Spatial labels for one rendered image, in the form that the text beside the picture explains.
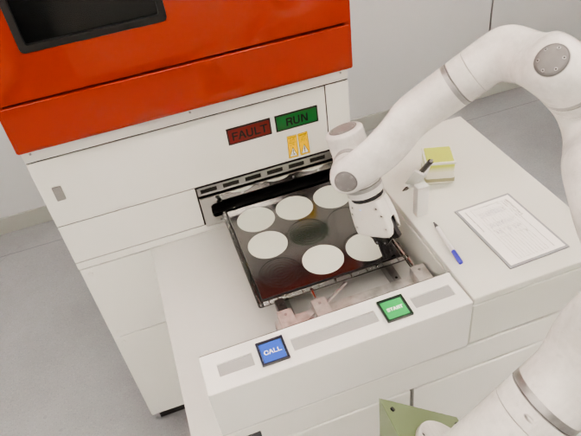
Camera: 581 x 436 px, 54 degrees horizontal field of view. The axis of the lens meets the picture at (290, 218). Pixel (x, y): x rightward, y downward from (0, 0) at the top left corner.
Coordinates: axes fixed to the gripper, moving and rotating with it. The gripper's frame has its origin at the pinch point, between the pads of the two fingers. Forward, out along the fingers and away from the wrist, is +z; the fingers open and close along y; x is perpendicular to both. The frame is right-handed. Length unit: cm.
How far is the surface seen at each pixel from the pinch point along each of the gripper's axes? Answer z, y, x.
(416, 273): 4.3, 8.1, -2.3
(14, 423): 46, -143, -74
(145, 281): -1, -67, -30
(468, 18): 8, -91, 218
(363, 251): 0.1, -5.8, -1.9
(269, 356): -4.3, 0.9, -41.1
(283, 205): -9.5, -32.3, 1.5
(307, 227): -5.7, -22.0, -2.0
